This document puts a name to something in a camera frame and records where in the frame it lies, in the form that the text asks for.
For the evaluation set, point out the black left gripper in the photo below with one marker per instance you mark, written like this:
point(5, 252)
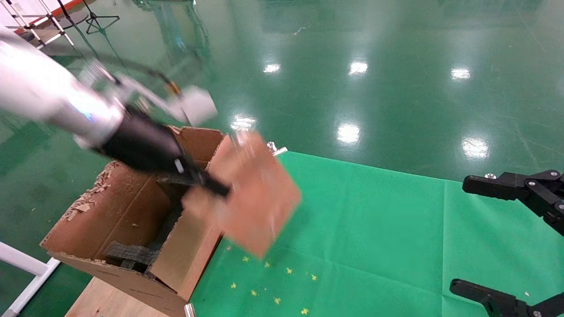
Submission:
point(141, 145)

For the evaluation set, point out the green cloth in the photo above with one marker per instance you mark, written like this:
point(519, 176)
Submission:
point(374, 229)

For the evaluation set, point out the black foam block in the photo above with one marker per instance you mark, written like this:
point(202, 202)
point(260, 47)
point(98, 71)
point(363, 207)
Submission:
point(169, 179)
point(169, 224)
point(132, 254)

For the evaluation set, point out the brown cardboard piece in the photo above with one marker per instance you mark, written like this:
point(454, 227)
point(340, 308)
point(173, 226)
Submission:
point(260, 198)

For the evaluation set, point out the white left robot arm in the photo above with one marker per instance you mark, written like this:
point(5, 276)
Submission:
point(39, 88)

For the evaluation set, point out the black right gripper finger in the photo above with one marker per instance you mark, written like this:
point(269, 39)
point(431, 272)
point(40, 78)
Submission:
point(506, 187)
point(498, 304)

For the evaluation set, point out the large open cardboard carton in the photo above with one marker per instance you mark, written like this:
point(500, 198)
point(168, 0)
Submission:
point(128, 207)

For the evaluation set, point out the white table frame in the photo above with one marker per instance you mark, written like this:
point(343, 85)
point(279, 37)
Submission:
point(22, 259)

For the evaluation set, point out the black round base stand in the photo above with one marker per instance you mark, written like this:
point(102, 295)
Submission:
point(65, 13)

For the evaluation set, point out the black tripod stand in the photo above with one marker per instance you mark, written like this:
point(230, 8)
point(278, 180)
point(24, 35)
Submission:
point(93, 16)

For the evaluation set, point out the white tube rack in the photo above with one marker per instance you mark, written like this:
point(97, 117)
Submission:
point(64, 31)

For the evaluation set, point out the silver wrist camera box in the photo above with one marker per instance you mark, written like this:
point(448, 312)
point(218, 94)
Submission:
point(196, 103)

